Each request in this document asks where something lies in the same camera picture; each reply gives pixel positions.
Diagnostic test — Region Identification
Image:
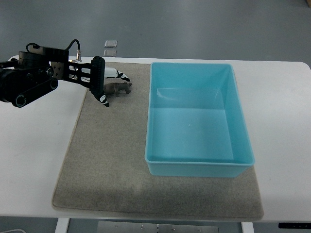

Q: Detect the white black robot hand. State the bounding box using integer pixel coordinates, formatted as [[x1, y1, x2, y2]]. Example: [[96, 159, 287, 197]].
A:
[[90, 67, 130, 107]]

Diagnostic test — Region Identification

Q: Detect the brown hippo toy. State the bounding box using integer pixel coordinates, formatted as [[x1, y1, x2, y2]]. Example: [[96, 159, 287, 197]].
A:
[[104, 82, 132, 97]]

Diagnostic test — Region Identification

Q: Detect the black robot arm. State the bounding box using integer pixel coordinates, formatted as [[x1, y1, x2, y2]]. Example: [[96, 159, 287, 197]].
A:
[[0, 43, 109, 108]]

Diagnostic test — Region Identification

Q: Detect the blue plastic box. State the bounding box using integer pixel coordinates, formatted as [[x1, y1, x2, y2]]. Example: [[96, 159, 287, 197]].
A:
[[145, 62, 255, 178]]

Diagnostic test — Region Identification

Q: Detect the lower metal floor plate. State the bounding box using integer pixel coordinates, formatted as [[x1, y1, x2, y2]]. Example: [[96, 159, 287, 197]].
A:
[[104, 49, 117, 57]]

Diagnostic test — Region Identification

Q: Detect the grey felt mat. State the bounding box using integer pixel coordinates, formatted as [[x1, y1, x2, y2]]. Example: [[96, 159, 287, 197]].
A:
[[52, 63, 263, 221]]

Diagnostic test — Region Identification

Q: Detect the grey metal table crossbar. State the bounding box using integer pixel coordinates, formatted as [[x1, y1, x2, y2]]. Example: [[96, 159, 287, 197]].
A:
[[97, 221, 219, 233]]

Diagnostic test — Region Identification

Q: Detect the left white table leg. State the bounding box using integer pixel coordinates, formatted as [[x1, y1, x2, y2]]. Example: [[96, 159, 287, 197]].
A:
[[54, 218, 70, 233]]

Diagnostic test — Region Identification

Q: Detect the white table leg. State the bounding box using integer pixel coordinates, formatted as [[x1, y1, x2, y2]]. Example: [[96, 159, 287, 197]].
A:
[[241, 222, 255, 233], [54, 218, 70, 233]]

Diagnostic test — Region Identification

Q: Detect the right white table leg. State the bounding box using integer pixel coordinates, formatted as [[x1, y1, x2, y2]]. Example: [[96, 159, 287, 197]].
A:
[[241, 222, 255, 233]]

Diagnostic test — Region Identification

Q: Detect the black desk control panel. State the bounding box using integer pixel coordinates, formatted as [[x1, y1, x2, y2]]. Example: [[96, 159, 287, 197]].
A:
[[278, 222, 311, 230]]

